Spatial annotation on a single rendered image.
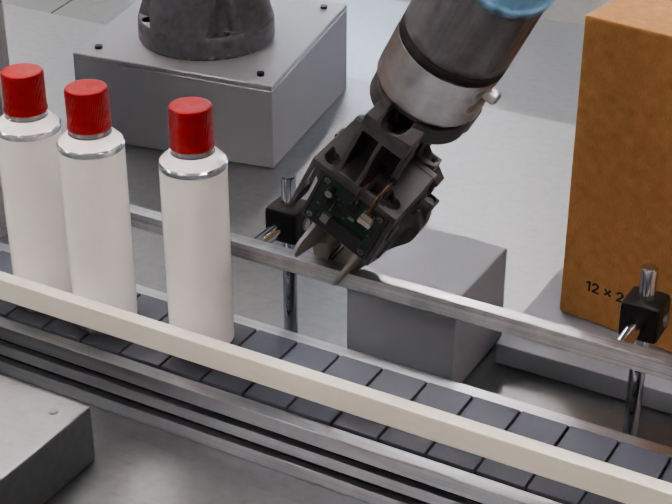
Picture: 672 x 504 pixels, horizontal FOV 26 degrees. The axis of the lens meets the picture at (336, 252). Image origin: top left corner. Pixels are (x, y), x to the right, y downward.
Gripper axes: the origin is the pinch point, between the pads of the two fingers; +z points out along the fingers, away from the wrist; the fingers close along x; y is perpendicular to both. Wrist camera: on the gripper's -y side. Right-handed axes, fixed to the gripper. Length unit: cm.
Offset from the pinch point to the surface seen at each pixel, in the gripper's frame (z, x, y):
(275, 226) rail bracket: 3.1, -5.6, -1.6
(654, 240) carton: -6.6, 19.0, -16.6
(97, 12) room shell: 214, -137, -227
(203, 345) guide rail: 5.6, -3.4, 10.3
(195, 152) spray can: -5.1, -11.9, 5.1
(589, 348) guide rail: -10.1, 19.1, 1.9
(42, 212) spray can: 8.5, -20.7, 7.5
